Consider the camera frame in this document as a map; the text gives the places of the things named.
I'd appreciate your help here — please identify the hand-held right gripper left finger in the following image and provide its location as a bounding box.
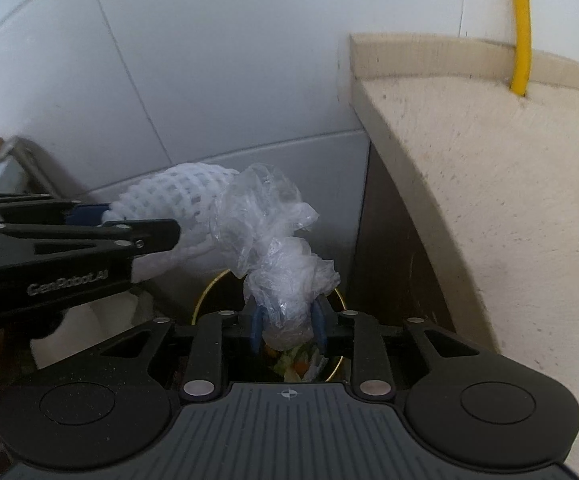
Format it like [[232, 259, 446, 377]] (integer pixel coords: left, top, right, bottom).
[[87, 304, 266, 404]]

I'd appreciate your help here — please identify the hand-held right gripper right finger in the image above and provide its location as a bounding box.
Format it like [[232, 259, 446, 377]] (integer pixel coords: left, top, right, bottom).
[[312, 301, 486, 402]]

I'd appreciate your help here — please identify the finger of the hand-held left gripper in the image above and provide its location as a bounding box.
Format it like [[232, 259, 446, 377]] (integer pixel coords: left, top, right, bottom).
[[0, 218, 182, 261], [0, 191, 112, 229]]

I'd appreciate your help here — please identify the white foam fruit net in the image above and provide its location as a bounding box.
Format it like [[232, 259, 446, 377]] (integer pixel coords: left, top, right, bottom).
[[102, 162, 243, 284]]

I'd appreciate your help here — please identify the black waste bin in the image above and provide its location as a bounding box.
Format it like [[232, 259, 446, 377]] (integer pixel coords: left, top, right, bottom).
[[190, 267, 348, 386]]

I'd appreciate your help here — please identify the clear plastic bag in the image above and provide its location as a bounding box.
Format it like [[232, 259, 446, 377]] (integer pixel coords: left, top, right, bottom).
[[209, 162, 341, 354]]

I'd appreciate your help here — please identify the brown kitchen cabinet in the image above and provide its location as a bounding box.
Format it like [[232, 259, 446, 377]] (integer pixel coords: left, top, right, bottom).
[[347, 139, 471, 357]]

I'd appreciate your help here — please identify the yellow pipe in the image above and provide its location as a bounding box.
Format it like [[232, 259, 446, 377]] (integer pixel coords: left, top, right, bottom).
[[510, 0, 533, 97]]

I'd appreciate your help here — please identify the steel frame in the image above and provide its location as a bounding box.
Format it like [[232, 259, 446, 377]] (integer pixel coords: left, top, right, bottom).
[[0, 134, 91, 202]]

